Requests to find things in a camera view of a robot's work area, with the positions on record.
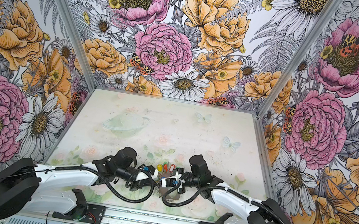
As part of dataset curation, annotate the large metal keyring with keys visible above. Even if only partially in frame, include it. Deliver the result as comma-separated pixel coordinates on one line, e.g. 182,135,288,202
156,163,185,196

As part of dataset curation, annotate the left black corrugated cable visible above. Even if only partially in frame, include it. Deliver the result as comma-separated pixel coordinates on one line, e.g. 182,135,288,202
50,153,158,208

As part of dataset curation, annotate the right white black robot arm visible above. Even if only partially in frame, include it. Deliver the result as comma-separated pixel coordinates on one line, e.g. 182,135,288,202
160,155,292,224

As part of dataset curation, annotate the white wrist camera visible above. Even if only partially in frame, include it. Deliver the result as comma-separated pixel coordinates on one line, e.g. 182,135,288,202
136,164,159,181
160,172,183,189

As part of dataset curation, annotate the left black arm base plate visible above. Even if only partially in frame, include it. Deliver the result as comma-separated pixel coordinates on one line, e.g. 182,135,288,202
52,204,106,224

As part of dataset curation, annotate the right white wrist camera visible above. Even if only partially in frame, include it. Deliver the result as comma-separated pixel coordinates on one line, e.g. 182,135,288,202
160,172,183,189

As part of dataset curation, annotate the right black corrugated cable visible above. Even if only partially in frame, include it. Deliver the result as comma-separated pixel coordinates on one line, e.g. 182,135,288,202
157,175,308,224

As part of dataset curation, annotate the black corrugated cable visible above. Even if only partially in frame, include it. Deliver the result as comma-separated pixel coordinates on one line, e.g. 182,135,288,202
50,153,158,208
157,175,308,224

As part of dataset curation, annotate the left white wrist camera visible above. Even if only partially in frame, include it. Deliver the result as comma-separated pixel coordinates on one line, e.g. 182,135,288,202
136,164,159,181

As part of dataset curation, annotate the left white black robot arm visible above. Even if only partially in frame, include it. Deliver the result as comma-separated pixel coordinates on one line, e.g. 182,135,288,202
0,147,159,220

